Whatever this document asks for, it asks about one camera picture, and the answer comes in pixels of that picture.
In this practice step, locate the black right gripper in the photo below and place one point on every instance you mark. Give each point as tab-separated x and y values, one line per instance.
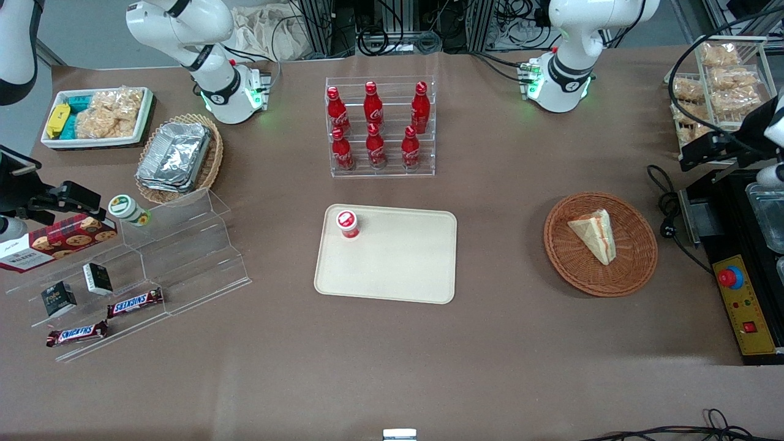
13	185

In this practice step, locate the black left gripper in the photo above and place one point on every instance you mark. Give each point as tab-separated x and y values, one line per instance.
751	130

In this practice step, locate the triangle sandwich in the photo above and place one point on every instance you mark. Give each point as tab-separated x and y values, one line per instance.
594	236

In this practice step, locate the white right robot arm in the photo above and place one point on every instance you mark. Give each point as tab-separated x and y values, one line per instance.
215	82

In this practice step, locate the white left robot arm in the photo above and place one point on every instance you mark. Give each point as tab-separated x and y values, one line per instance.
569	67

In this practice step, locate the white rectangular snack tray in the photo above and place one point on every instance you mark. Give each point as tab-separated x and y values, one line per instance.
142	116

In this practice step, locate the brown round wicker basket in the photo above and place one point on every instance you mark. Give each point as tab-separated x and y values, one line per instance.
634	263

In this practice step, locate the light wicker oval basket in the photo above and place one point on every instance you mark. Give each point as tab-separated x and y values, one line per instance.
211	162

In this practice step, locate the beige plastic serving tray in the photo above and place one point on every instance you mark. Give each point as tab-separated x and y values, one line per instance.
398	263

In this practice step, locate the clear bag of fried snacks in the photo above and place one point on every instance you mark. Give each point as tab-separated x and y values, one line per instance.
735	78
719	55
689	131
732	101
688	90
689	113

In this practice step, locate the red tartan cookie box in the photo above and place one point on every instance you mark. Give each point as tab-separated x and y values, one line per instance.
58	242

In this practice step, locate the green lid yogurt cup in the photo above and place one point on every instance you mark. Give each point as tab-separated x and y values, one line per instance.
125	208

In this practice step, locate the teal snack packet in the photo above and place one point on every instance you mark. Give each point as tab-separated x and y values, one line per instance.
69	126
79	103

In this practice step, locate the clear bag of rice crackers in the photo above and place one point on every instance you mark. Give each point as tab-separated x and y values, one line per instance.
119	101
104	124

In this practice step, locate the yellow snack packet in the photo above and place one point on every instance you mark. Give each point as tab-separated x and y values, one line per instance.
58	120

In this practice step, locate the black heating machine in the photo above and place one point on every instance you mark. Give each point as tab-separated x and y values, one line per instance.
732	226

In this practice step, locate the small black carton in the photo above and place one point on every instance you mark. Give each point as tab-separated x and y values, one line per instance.
59	299
98	278

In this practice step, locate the steel food pan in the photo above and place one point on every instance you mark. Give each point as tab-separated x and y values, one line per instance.
768	214

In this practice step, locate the aluminium foil container stack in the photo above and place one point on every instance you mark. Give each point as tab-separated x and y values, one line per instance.
174	156

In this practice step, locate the clear acrylic step shelf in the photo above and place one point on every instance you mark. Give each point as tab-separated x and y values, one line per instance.
184	251

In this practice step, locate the brown Snickers bar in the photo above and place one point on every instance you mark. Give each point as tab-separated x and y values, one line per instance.
135	302
76	334

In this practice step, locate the red emergency stop button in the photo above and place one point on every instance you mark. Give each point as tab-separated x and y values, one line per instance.
730	278

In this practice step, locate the yellow control panel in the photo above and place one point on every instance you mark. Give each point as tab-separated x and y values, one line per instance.
750	306

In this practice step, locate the beige crumpled cloth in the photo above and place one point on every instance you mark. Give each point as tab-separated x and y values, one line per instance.
269	30

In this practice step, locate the red cola bottle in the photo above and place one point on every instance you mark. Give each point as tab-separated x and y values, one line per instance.
410	150
420	110
375	149
336	113
342	152
373	107

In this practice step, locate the red lid yogurt cup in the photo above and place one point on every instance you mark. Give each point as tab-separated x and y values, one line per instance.
348	223

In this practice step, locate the clear acrylic bottle rack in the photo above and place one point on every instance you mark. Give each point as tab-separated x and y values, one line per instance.
392	168

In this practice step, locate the white device at table edge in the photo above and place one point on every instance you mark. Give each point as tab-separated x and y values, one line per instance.
399	435

